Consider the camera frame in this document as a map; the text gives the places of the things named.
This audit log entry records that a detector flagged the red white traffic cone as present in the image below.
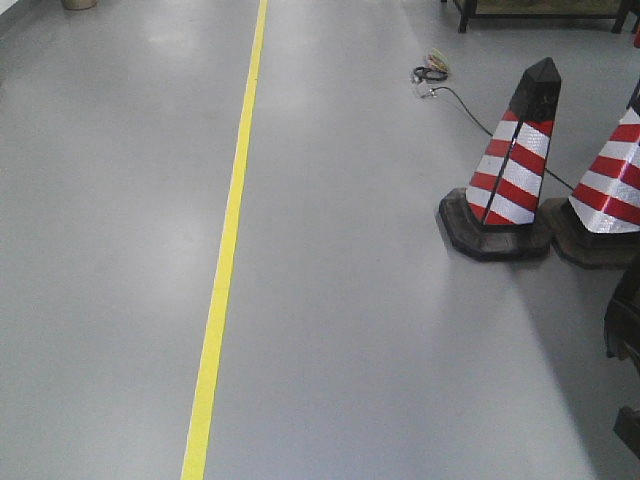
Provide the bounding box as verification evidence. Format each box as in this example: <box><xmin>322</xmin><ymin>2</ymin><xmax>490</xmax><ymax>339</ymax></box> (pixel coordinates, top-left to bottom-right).
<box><xmin>438</xmin><ymin>57</ymin><xmax>562</xmax><ymax>261</ymax></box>
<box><xmin>540</xmin><ymin>88</ymin><xmax>639</xmax><ymax>269</ymax></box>

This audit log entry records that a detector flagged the black floor cable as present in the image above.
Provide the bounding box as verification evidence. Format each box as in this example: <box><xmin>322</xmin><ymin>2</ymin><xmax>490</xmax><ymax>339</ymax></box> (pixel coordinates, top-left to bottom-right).
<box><xmin>429</xmin><ymin>85</ymin><xmax>576</xmax><ymax>191</ymax></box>

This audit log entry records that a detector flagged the coiled cable bundle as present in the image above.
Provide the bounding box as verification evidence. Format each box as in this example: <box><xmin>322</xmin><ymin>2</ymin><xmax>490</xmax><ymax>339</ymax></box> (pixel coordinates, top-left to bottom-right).
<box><xmin>411</xmin><ymin>47</ymin><xmax>451</xmax><ymax>99</ymax></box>

